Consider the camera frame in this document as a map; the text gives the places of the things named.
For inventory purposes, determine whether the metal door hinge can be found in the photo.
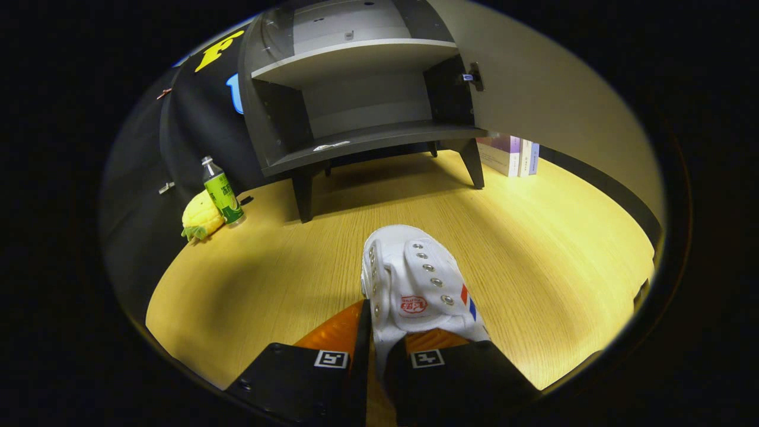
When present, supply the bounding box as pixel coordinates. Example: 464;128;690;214
457;62;485;92

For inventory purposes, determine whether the green drink bottle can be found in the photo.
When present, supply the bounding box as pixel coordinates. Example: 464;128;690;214
200;156;245;227

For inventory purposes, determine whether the white canvas shoe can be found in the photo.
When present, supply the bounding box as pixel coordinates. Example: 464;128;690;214
361;224;492;380

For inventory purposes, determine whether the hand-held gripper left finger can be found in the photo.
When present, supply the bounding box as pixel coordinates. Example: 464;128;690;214
225;299;372;427

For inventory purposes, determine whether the purple cover book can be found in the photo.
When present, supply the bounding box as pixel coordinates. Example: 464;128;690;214
477;135;521;177

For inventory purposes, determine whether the black backdrop cloth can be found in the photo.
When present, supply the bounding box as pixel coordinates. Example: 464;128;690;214
101;30;267;324

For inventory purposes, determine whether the grey shoe cabinet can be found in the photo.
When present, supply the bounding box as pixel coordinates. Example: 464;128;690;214
237;0;488;224

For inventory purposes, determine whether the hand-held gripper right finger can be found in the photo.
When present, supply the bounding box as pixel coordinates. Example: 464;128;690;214
384;328;541;427

